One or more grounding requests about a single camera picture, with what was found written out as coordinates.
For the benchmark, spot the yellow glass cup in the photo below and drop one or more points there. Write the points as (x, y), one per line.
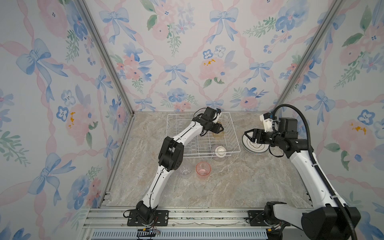
(219, 135)

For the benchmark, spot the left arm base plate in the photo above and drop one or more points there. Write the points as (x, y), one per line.
(158, 218)

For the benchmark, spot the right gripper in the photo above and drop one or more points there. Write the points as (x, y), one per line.
(255, 134)

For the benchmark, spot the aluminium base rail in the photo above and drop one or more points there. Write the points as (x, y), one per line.
(111, 223)

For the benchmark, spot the white ceramic bowl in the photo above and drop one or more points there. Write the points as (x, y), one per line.
(219, 153)

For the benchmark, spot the pink glass cup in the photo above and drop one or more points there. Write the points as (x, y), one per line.
(203, 170)

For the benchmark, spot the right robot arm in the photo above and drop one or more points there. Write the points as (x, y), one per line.
(330, 217)

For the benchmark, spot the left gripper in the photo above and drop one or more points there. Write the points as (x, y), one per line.
(218, 128)

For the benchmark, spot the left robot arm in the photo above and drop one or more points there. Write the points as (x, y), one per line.
(171, 158)

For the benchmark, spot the grey patterned plate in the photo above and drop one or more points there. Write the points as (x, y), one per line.
(254, 148)

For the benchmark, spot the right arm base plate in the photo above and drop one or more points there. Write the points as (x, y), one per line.
(258, 218)

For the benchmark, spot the clear glass cup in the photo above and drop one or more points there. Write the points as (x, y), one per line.
(186, 170)

